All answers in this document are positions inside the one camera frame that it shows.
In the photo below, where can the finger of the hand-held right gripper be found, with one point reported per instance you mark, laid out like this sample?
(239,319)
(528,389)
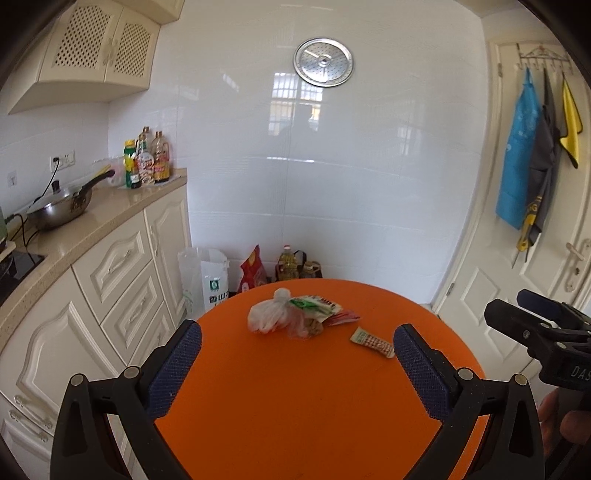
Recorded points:
(512,318)
(538,300)

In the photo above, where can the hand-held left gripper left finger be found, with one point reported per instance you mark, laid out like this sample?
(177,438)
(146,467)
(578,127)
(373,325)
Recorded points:
(178,364)

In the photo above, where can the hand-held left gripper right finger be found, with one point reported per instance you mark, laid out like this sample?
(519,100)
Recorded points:
(420,374)

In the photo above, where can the person's right hand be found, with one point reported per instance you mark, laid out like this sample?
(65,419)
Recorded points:
(577,427)

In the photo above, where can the white panelled door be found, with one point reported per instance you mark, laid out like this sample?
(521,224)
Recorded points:
(508,277)

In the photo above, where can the small patterned snack packet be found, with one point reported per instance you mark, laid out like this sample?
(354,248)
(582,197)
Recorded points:
(373,342)

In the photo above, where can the white plastic bag green print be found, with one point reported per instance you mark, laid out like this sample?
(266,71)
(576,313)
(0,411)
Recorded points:
(207,281)

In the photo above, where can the red wrapper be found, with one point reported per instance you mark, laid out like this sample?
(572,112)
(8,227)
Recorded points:
(344,318)

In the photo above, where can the clear knotted plastic bag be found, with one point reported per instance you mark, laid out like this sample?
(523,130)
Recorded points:
(272,316)

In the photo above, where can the white kitchen base cabinet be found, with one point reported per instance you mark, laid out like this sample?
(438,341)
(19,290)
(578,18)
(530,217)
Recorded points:
(92,300)

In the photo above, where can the brown nut shell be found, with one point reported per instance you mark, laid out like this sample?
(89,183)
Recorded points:
(315,327)

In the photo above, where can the red rice bag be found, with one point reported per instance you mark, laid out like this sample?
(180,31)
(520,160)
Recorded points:
(253,272)

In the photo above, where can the orange round table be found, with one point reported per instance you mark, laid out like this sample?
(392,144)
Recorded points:
(295,401)

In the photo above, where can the green white snack wrapper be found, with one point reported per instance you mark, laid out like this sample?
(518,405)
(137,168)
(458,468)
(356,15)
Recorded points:
(314,304)

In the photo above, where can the grey apron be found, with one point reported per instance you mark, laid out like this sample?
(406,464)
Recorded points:
(547,157)

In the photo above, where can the yellow cooking oil bottle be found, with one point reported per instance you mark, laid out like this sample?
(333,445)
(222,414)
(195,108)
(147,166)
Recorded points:
(288,265)

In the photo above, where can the blue apron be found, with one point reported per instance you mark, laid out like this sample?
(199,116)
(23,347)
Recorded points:
(519,147)

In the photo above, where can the yellow cloth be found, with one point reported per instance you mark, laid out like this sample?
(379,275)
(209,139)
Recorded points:
(571,124)

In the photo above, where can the black induction cooktop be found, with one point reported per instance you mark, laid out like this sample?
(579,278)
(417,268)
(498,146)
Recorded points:
(16,270)

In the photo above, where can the small dark sauce bottle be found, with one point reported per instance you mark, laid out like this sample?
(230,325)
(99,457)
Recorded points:
(135,179)

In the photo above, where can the steel wok with lid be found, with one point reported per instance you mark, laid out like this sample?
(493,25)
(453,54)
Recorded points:
(60,207)

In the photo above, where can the red white label bottle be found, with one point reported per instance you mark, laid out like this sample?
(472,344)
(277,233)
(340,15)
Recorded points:
(145,161)

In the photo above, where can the amber oil bottle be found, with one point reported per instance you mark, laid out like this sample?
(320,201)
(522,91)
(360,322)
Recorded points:
(160,159)

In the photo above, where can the yellow green bottle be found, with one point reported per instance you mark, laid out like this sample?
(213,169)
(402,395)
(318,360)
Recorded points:
(129,152)

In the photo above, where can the green kettle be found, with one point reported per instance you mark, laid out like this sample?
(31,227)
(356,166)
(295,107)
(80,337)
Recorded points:
(3,226)

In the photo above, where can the metal hook rack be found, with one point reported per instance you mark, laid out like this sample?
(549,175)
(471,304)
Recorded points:
(545,57)

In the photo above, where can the wall power outlet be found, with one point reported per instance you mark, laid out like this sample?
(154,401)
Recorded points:
(64,160)

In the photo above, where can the wall switch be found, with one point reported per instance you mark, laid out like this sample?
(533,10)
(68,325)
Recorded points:
(11,178)

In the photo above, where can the white lattice wall cabinet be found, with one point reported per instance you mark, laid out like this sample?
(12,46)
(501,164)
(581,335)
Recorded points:
(92,50)

